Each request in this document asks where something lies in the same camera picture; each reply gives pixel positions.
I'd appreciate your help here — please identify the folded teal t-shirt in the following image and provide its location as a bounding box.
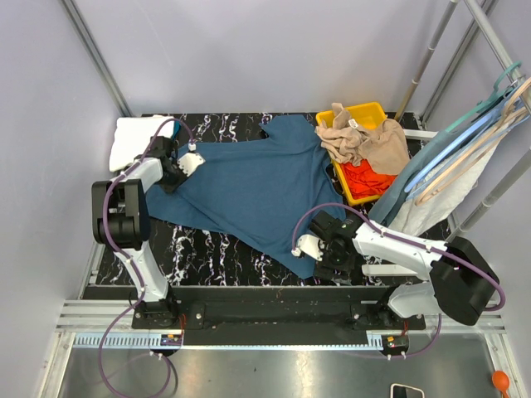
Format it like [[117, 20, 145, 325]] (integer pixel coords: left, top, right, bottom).
[[172, 121, 181, 141]]

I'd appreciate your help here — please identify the hanging white towel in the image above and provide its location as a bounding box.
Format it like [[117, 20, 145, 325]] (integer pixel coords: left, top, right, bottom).
[[389, 140, 499, 236]]

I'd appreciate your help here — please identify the orange spoon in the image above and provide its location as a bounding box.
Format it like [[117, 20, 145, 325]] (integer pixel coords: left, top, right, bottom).
[[491, 371, 510, 398]]

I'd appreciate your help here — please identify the smartphone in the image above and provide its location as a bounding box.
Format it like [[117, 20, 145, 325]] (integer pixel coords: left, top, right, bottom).
[[390, 383, 425, 398]]

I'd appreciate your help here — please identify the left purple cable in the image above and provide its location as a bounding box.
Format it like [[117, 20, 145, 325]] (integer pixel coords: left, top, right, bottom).
[[97, 118, 198, 397]]

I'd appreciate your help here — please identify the light blue clothes hanger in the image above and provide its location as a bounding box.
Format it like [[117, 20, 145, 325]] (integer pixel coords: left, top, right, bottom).
[[404, 107, 501, 197]]

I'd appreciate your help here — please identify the folded white t-shirt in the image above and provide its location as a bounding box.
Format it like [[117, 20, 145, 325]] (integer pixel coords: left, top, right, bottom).
[[109, 115, 174, 172]]

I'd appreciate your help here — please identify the aluminium frame rail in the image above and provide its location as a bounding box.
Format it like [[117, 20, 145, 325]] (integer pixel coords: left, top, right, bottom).
[[56, 300, 506, 351]]

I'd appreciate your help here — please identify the wooden clothes hanger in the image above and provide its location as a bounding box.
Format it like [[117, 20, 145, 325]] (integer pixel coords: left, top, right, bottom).
[[410, 78, 530, 206]]

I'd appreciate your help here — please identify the blue t-shirt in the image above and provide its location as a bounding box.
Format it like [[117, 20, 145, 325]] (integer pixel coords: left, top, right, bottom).
[[146, 114, 344, 279]]

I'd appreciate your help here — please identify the teal clothes hanger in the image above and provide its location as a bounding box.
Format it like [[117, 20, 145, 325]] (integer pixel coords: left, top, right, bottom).
[[437, 61, 522, 135]]

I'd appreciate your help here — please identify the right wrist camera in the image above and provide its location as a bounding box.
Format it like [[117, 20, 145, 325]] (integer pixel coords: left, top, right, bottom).
[[291, 234, 325, 261]]

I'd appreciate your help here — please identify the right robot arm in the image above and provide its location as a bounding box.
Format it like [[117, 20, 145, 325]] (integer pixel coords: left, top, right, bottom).
[[292, 211, 499, 329]]

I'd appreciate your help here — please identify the beige t-shirt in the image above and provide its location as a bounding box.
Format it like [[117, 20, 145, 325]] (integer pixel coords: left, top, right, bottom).
[[315, 103, 409, 176]]

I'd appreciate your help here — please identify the orange t-shirt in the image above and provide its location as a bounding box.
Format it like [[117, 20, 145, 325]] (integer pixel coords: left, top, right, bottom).
[[340, 159, 396, 199]]

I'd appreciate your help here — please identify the yellow plastic bin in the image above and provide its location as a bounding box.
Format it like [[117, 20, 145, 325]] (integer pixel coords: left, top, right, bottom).
[[331, 102, 387, 206]]

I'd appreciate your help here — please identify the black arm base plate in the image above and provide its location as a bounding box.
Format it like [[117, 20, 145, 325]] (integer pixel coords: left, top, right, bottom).
[[132, 287, 426, 349]]

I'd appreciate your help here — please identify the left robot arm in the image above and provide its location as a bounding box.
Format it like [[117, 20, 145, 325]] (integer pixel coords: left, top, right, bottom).
[[91, 137, 188, 328]]

